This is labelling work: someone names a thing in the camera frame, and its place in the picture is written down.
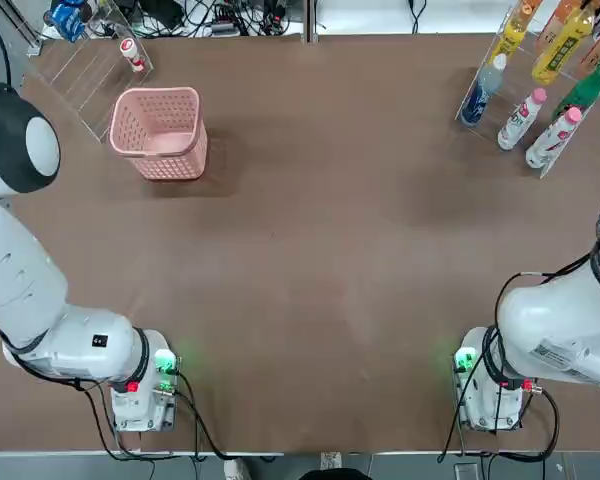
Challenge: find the yellow drink bottle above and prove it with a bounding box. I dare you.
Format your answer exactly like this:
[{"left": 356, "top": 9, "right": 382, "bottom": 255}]
[{"left": 531, "top": 4, "right": 597, "bottom": 86}]

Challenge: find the pink plastic basket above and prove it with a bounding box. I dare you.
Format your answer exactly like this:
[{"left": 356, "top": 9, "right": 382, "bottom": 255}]
[{"left": 108, "top": 87, "right": 210, "bottom": 182}]

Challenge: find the clear acrylic drinks tray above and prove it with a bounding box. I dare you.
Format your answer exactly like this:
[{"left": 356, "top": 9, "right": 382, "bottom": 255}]
[{"left": 453, "top": 7, "right": 600, "bottom": 180}]

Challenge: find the grey blue bottle white cap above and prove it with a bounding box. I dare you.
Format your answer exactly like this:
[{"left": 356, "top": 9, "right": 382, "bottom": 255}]
[{"left": 459, "top": 52, "right": 509, "bottom": 127}]

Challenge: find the person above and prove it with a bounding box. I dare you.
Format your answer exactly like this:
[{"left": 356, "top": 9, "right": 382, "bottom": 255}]
[{"left": 223, "top": 451, "right": 372, "bottom": 480}]

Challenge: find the white bottle pink cap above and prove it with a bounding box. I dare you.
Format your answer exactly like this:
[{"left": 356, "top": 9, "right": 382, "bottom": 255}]
[
  {"left": 496, "top": 87, "right": 550, "bottom": 152},
  {"left": 523, "top": 106, "right": 584, "bottom": 169}
]

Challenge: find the small red white bottle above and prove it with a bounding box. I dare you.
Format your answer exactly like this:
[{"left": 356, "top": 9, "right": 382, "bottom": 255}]
[{"left": 118, "top": 37, "right": 146, "bottom": 74}]

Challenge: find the clear acrylic stepped shelf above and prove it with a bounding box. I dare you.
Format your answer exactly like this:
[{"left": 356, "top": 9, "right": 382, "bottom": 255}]
[{"left": 22, "top": 0, "right": 155, "bottom": 145}]

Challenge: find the yellow tea bottle orange cap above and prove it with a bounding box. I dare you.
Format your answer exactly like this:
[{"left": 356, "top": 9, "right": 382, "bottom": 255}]
[{"left": 488, "top": 0, "right": 539, "bottom": 60}]

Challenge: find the blue tissue pack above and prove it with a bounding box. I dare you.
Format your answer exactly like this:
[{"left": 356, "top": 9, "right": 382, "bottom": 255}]
[{"left": 48, "top": 0, "right": 89, "bottom": 42}]

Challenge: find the green bottle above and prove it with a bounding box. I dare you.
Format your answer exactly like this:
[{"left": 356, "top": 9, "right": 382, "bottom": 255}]
[{"left": 550, "top": 53, "right": 600, "bottom": 121}]

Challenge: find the black left base cable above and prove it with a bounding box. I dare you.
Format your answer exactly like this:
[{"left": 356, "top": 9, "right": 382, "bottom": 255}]
[{"left": 172, "top": 367, "right": 231, "bottom": 461}]

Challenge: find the black base cable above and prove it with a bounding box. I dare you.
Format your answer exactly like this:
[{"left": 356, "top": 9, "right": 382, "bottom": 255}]
[
  {"left": 499, "top": 387, "right": 561, "bottom": 461},
  {"left": 172, "top": 367, "right": 231, "bottom": 461}
]

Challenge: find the aluminium frame post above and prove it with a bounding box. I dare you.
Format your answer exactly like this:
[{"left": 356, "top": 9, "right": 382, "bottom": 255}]
[{"left": 303, "top": 0, "right": 320, "bottom": 45}]

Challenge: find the black right base cable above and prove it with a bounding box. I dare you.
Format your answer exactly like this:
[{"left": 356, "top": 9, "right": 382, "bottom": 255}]
[{"left": 499, "top": 387, "right": 561, "bottom": 461}]

